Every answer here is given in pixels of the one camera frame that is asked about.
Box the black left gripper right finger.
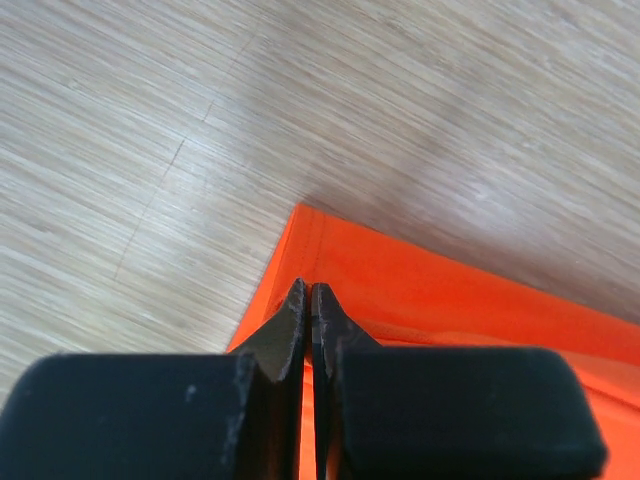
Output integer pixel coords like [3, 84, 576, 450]
[310, 284, 608, 479]

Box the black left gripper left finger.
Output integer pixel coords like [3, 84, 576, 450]
[1, 280, 306, 479]

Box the orange t shirt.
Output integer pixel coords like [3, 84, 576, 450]
[231, 204, 639, 479]

